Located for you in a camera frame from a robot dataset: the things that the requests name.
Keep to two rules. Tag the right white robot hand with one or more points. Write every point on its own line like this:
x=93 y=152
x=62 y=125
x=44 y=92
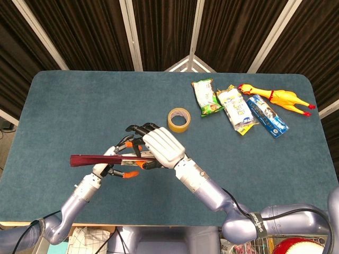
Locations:
x=164 y=145

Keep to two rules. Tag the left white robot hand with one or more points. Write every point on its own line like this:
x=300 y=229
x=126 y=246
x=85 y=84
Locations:
x=100 y=169

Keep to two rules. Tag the red ribbed paper folding fan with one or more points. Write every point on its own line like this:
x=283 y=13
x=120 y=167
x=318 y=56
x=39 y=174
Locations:
x=87 y=161

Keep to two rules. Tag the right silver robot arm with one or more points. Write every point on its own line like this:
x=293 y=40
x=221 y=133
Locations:
x=212 y=193

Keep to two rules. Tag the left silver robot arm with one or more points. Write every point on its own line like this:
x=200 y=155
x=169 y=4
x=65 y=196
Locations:
x=74 y=203

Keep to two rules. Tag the yellow packing tape roll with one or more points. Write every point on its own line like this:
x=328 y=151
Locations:
x=180 y=129

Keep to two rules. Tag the brown cardboard box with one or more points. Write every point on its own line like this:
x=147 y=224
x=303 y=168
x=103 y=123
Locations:
x=92 y=228

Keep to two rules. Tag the green white snack packet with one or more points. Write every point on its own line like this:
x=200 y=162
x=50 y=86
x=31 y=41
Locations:
x=205 y=95

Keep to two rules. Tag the blue felt table cover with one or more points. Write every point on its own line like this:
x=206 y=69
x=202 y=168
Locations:
x=79 y=105

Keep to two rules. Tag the white checked cloth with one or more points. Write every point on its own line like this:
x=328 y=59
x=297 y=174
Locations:
x=84 y=240

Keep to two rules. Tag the white yellow cookie packet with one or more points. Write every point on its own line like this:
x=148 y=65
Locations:
x=234 y=108

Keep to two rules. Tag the teal box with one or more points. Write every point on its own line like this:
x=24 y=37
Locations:
x=58 y=248

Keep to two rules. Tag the grey robot torso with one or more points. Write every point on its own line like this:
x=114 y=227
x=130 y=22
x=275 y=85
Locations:
x=164 y=240

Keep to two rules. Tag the blue sandwich cookie packet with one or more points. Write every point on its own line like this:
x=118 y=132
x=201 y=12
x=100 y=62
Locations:
x=265 y=116

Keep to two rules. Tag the black device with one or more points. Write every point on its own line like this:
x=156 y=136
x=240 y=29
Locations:
x=5 y=124

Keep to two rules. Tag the brown pleated curtain panel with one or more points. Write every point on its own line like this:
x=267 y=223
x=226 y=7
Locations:
x=164 y=31
x=312 y=47
x=233 y=34
x=16 y=53
x=87 y=34

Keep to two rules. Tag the yellow rubber chicken toy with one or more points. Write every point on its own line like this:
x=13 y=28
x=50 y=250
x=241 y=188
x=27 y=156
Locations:
x=283 y=96

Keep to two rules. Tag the red white ball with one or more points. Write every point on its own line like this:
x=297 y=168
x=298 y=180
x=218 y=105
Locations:
x=291 y=247

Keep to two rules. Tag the white screen base frame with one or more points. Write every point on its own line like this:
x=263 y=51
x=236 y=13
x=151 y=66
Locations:
x=190 y=63

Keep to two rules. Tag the white screen frame post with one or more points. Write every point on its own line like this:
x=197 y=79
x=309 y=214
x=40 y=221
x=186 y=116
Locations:
x=40 y=34
x=8 y=116
x=329 y=109
x=131 y=34
x=275 y=34
x=197 y=26

